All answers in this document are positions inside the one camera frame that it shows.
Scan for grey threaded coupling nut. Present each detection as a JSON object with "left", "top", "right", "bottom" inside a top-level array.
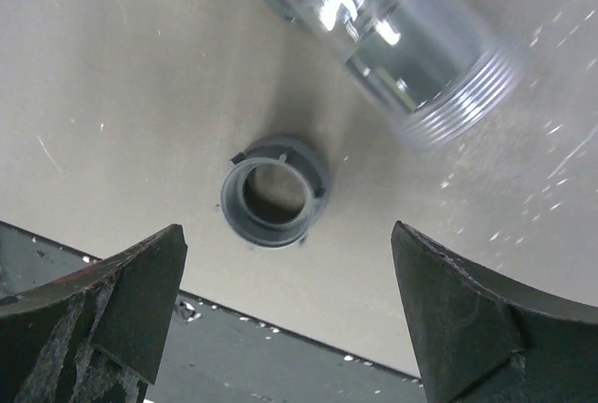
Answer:
[{"left": 220, "top": 136, "right": 332, "bottom": 250}]

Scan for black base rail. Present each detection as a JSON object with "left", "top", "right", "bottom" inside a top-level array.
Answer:
[{"left": 0, "top": 220, "right": 424, "bottom": 403}]

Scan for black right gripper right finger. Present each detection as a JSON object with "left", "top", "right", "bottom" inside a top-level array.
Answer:
[{"left": 392, "top": 222, "right": 597, "bottom": 402}]

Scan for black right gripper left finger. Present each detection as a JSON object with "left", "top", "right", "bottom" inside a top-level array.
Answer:
[{"left": 1, "top": 224, "right": 187, "bottom": 402}]

